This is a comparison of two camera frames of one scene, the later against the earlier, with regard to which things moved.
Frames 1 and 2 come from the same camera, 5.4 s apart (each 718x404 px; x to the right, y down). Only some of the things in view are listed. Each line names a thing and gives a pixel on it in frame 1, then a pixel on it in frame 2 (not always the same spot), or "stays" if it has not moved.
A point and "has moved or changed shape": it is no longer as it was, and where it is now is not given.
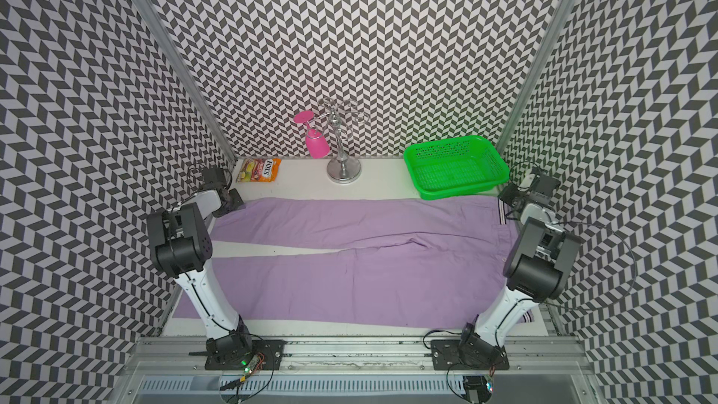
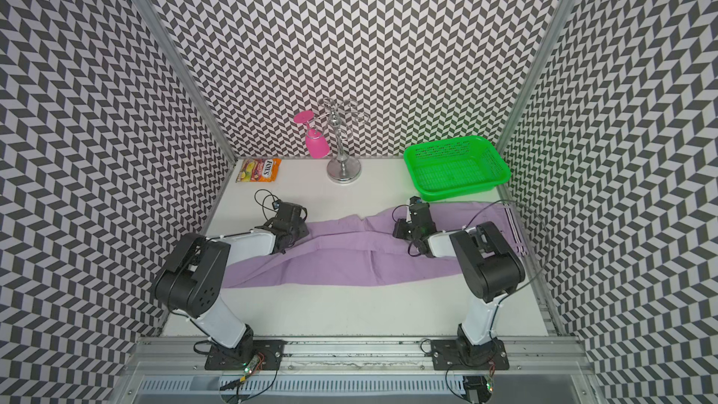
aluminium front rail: x=536 y=355 stays
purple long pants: x=375 y=262 has moved or changed shape
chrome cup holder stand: x=342 y=169 stays
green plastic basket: x=454 y=167 stays
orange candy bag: x=259 y=169 stays
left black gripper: x=236 y=201 -> x=304 y=231
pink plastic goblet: x=315 y=142 stays
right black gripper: x=509 y=190 -> x=399 y=225
